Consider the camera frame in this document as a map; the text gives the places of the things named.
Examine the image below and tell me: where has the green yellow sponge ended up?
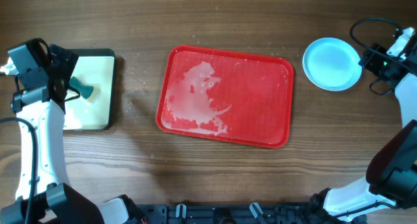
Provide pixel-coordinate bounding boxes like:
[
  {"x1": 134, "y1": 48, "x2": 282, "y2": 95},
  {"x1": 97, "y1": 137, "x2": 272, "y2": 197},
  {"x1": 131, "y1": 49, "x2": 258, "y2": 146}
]
[{"x1": 70, "y1": 76, "x2": 98, "y2": 104}]

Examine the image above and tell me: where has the light blue plate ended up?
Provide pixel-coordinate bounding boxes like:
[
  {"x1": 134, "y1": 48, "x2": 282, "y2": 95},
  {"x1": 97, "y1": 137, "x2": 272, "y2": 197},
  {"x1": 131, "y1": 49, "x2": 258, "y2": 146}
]
[{"x1": 302, "y1": 37, "x2": 362, "y2": 92}]

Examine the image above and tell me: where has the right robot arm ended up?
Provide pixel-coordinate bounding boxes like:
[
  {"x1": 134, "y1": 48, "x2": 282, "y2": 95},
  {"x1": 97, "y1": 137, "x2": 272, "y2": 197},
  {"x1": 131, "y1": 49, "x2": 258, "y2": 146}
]
[{"x1": 304, "y1": 27, "x2": 416, "y2": 223}]

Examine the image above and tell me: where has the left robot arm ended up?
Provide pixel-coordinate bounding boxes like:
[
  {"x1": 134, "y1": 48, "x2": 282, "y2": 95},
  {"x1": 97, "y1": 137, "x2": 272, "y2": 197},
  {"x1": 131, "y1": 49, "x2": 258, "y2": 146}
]
[{"x1": 1, "y1": 38, "x2": 149, "y2": 223}]

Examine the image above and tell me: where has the dark green water tray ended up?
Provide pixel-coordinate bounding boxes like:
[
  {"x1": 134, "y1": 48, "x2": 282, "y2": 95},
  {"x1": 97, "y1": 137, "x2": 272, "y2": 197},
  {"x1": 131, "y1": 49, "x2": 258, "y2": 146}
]
[{"x1": 64, "y1": 49, "x2": 117, "y2": 130}]

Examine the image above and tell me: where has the red plastic tray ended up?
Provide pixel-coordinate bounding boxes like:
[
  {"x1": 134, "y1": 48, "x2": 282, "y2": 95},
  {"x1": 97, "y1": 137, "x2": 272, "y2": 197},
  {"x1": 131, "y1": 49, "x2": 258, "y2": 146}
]
[{"x1": 156, "y1": 45, "x2": 295, "y2": 148}]

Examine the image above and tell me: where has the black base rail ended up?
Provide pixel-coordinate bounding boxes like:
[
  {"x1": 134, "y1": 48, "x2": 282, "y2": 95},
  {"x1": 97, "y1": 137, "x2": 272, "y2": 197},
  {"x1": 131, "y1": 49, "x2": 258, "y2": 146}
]
[{"x1": 137, "y1": 203, "x2": 320, "y2": 224}]

